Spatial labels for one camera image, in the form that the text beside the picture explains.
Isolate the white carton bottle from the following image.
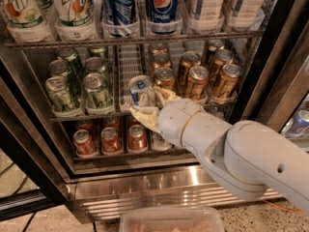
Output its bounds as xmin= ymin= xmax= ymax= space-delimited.
xmin=186 ymin=0 xmax=224 ymax=33
xmin=226 ymin=0 xmax=265 ymax=32

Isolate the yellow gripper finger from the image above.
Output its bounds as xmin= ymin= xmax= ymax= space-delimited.
xmin=129 ymin=106 xmax=159 ymax=132
xmin=154 ymin=87 xmax=180 ymax=108

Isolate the middle left green can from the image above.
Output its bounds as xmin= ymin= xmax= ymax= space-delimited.
xmin=48 ymin=59 xmax=76 ymax=80

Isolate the back left gold can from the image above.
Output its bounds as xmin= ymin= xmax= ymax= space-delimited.
xmin=149 ymin=43 xmax=168 ymax=55

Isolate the left white carton bottle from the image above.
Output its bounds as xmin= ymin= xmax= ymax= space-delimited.
xmin=186 ymin=0 xmax=224 ymax=33

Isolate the wire shelf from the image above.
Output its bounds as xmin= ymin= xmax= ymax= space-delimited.
xmin=5 ymin=30 xmax=264 ymax=50
xmin=51 ymin=101 xmax=235 ymax=122

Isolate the pepsi bottle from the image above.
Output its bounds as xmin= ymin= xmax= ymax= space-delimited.
xmin=103 ymin=0 xmax=137 ymax=37
xmin=145 ymin=0 xmax=181 ymax=35

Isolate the front right orange can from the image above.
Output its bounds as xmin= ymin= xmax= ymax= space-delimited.
xmin=128 ymin=125 xmax=147 ymax=151

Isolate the front middle orange can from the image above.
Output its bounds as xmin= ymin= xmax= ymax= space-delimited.
xmin=100 ymin=127 xmax=122 ymax=155

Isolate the front right gold can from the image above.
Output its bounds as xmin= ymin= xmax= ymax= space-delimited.
xmin=212 ymin=64 xmax=241 ymax=99

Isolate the left 7up bottle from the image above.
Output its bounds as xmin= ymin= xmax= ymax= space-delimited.
xmin=1 ymin=0 xmax=52 ymax=43

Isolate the green can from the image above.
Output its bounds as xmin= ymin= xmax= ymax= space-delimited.
xmin=48 ymin=59 xmax=76 ymax=80
xmin=88 ymin=46 xmax=108 ymax=62
xmin=85 ymin=57 xmax=109 ymax=78
xmin=83 ymin=72 xmax=112 ymax=109
xmin=45 ymin=75 xmax=80 ymax=112
xmin=56 ymin=47 xmax=84 ymax=76

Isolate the orange can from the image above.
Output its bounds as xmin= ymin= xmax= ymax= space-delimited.
xmin=128 ymin=125 xmax=147 ymax=151
xmin=100 ymin=127 xmax=122 ymax=155
xmin=73 ymin=130 xmax=98 ymax=158

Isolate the orange cable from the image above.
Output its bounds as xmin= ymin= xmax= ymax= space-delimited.
xmin=264 ymin=199 xmax=305 ymax=215

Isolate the upper wire shelf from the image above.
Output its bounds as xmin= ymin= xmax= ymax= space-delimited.
xmin=5 ymin=30 xmax=264 ymax=50

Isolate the back left green can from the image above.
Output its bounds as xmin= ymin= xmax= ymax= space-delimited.
xmin=56 ymin=47 xmax=84 ymax=76

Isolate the clear plastic container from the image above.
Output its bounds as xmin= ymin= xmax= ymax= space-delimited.
xmin=119 ymin=207 xmax=224 ymax=232

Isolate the middle right gold can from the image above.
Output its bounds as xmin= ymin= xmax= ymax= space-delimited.
xmin=209 ymin=49 xmax=233 ymax=83

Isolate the blue can behind glass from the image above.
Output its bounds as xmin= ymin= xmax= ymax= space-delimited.
xmin=287 ymin=109 xmax=309 ymax=137

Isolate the left pepsi bottle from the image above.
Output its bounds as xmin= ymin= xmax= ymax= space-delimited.
xmin=103 ymin=0 xmax=137 ymax=37

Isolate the left water bottle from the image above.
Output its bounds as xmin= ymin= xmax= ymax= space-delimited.
xmin=153 ymin=132 xmax=172 ymax=151

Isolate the front middle gold can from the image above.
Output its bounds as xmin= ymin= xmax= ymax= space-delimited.
xmin=183 ymin=65 xmax=209 ymax=101

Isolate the back right gold can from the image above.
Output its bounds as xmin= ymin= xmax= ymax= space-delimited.
xmin=202 ymin=40 xmax=225 ymax=64

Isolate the gold can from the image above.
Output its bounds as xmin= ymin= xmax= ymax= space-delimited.
xmin=154 ymin=68 xmax=176 ymax=91
xmin=152 ymin=52 xmax=172 ymax=72
xmin=202 ymin=40 xmax=225 ymax=64
xmin=209 ymin=49 xmax=233 ymax=83
xmin=212 ymin=64 xmax=241 ymax=99
xmin=183 ymin=65 xmax=209 ymax=101
xmin=178 ymin=51 xmax=201 ymax=86
xmin=149 ymin=43 xmax=168 ymax=55

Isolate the middle left gold can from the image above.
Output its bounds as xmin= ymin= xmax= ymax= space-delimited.
xmin=152 ymin=52 xmax=172 ymax=72

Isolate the red bull can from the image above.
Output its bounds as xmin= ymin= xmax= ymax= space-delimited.
xmin=128 ymin=75 xmax=155 ymax=106

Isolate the front left gold can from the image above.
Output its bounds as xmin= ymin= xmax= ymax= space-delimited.
xmin=154 ymin=68 xmax=176 ymax=91

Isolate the right pepsi bottle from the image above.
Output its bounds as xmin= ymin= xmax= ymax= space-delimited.
xmin=145 ymin=0 xmax=181 ymax=35

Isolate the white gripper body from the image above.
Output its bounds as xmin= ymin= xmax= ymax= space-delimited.
xmin=157 ymin=99 xmax=203 ymax=148

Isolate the steel fridge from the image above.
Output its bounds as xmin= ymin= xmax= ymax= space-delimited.
xmin=0 ymin=0 xmax=309 ymax=223

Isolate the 7up bottle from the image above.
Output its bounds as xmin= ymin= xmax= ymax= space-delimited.
xmin=1 ymin=0 xmax=52 ymax=43
xmin=54 ymin=0 xmax=97 ymax=41

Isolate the middle wire shelf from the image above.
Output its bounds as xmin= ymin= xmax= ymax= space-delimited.
xmin=51 ymin=101 xmax=235 ymax=122

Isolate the right white carton bottle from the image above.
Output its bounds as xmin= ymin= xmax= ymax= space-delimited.
xmin=226 ymin=0 xmax=265 ymax=32

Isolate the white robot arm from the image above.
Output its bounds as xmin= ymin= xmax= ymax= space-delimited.
xmin=130 ymin=88 xmax=309 ymax=213

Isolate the front left green can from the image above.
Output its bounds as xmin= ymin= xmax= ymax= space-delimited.
xmin=45 ymin=75 xmax=80 ymax=112

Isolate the front left orange can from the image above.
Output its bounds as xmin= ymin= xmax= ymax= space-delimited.
xmin=73 ymin=130 xmax=98 ymax=158

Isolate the middle centre gold can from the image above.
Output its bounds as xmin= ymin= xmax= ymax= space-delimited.
xmin=178 ymin=51 xmax=201 ymax=86

